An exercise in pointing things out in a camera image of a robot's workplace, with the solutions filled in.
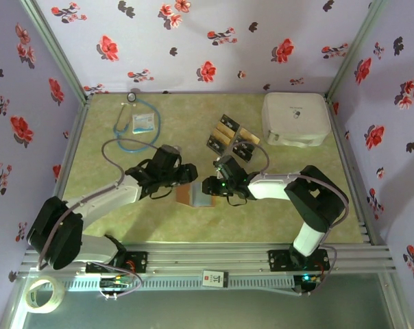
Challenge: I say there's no blue stethoscope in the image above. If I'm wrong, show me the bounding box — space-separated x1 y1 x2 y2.
112 91 162 154

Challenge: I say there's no aluminium corner post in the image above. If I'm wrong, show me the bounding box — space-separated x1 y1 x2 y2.
325 0 388 100
20 0 91 103

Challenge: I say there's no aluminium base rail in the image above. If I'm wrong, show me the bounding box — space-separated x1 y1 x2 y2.
20 243 396 275

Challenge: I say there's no clear tape roll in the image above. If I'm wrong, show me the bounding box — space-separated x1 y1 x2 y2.
24 275 64 315

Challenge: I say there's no red white label card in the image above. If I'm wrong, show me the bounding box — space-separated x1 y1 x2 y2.
202 270 228 288

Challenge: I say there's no white blue gauze packet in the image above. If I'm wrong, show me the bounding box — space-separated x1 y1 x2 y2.
131 114 156 134

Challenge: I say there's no clear acrylic card stand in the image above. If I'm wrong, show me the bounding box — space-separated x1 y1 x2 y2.
206 113 262 162

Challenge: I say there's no left arm grey cable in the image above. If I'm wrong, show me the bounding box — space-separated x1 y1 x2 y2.
37 138 162 301

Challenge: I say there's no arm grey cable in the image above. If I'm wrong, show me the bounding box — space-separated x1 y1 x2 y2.
37 138 162 301
223 143 350 297

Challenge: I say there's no aluminium side rail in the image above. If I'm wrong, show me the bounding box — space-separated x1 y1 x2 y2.
325 97 376 245
54 97 91 196

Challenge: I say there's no gold VIP card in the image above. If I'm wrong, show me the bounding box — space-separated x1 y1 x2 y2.
212 129 232 143
239 128 261 145
215 122 236 138

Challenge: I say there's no black VIP card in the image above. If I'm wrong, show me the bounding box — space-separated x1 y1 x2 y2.
234 136 256 151
219 114 240 130
231 143 254 162
206 135 228 154

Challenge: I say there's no white medicine case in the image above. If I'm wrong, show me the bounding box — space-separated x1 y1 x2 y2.
260 92 332 149

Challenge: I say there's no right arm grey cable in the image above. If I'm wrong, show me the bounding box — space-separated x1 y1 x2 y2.
223 143 350 297

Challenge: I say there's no slotted grey cable duct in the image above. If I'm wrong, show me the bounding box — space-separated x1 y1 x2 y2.
61 276 295 291

